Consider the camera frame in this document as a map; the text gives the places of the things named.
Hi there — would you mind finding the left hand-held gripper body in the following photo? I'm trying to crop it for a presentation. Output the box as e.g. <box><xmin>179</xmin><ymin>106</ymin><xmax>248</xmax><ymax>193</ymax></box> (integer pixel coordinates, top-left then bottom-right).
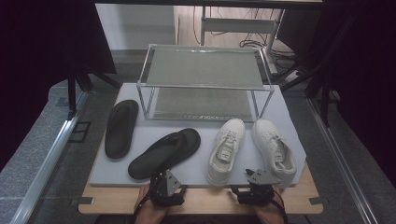
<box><xmin>148</xmin><ymin>169</ymin><xmax>185</xmax><ymax>207</ymax></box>

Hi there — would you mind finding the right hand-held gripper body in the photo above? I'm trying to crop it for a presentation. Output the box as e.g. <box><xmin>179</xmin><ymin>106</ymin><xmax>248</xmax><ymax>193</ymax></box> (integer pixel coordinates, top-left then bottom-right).
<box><xmin>239</xmin><ymin>169</ymin><xmax>280</xmax><ymax>206</ymax></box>

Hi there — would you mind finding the black slipper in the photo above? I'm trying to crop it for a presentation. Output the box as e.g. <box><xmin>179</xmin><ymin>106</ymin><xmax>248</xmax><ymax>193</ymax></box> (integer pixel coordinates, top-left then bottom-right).
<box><xmin>104</xmin><ymin>99</ymin><xmax>140</xmax><ymax>160</ymax></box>
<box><xmin>127</xmin><ymin>127</ymin><xmax>202</xmax><ymax>181</ymax></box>

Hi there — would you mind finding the white sneaker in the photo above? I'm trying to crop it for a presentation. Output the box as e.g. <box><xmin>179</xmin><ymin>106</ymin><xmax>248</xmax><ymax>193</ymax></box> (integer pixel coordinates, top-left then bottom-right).
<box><xmin>206</xmin><ymin>118</ymin><xmax>247</xmax><ymax>187</ymax></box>
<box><xmin>251</xmin><ymin>118</ymin><xmax>298</xmax><ymax>188</ymax></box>

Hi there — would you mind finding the two-tier metal shoe rack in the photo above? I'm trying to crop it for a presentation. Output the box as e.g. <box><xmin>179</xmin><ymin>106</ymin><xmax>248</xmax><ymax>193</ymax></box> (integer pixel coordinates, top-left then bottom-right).
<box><xmin>135</xmin><ymin>43</ymin><xmax>276</xmax><ymax>123</ymax></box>

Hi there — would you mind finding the person's right hand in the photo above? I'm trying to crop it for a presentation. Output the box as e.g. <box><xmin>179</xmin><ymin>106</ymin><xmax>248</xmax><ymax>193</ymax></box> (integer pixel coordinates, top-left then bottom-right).
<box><xmin>253</xmin><ymin>186</ymin><xmax>286</xmax><ymax>219</ymax></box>

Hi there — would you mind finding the person's left hand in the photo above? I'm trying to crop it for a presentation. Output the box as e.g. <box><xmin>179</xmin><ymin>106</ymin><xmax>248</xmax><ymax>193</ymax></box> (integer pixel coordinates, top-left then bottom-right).
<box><xmin>134</xmin><ymin>186</ymin><xmax>170</xmax><ymax>219</ymax></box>

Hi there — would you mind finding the grey foam mat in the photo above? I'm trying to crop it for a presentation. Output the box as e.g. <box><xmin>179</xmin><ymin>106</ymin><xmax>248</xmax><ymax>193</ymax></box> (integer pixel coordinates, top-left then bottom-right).
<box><xmin>88</xmin><ymin>82</ymin><xmax>307</xmax><ymax>189</ymax></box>

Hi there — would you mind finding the white power strip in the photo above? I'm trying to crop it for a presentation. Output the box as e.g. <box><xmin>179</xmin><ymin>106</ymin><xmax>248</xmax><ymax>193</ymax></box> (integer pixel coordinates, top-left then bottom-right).
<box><xmin>284</xmin><ymin>70</ymin><xmax>304</xmax><ymax>83</ymax></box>

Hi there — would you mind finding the black metal stand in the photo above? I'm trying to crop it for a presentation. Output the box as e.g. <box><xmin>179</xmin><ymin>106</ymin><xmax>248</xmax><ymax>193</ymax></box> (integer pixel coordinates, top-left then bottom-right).
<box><xmin>279</xmin><ymin>12</ymin><xmax>359</xmax><ymax>129</ymax></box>

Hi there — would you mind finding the black tripod stand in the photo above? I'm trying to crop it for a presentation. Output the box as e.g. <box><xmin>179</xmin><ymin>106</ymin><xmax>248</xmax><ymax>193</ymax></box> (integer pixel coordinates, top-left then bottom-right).
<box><xmin>66</xmin><ymin>60</ymin><xmax>123</xmax><ymax>119</ymax></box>

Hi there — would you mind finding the dark curtain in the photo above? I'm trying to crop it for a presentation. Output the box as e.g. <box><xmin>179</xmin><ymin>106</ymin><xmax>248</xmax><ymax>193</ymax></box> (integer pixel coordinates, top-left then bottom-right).
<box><xmin>0</xmin><ymin>0</ymin><xmax>118</xmax><ymax>172</ymax></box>
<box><xmin>320</xmin><ymin>0</ymin><xmax>396</xmax><ymax>181</ymax></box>

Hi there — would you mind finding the black table corner bracket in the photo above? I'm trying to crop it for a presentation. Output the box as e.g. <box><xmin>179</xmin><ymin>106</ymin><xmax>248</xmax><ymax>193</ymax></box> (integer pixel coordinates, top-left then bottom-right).
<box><xmin>309</xmin><ymin>196</ymin><xmax>330</xmax><ymax>206</ymax></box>
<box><xmin>69</xmin><ymin>196</ymin><xmax>94</xmax><ymax>206</ymax></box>

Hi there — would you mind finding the aluminium rail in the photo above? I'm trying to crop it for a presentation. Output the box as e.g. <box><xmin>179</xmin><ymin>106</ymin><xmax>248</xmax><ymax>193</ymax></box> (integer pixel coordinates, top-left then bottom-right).
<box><xmin>8</xmin><ymin>90</ymin><xmax>92</xmax><ymax>224</ymax></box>
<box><xmin>306</xmin><ymin>97</ymin><xmax>379</xmax><ymax>224</ymax></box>

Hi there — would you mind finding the bundle of black floor cables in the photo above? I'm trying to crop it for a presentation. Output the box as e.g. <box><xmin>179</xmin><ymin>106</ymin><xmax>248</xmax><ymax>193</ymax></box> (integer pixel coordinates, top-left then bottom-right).
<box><xmin>237</xmin><ymin>7</ymin><xmax>297</xmax><ymax>63</ymax></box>

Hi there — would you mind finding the white metal desk frame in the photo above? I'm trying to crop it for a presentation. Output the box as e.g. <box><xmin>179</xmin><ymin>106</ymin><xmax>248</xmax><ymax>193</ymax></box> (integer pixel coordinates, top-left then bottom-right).
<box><xmin>200</xmin><ymin>6</ymin><xmax>286</xmax><ymax>76</ymax></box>

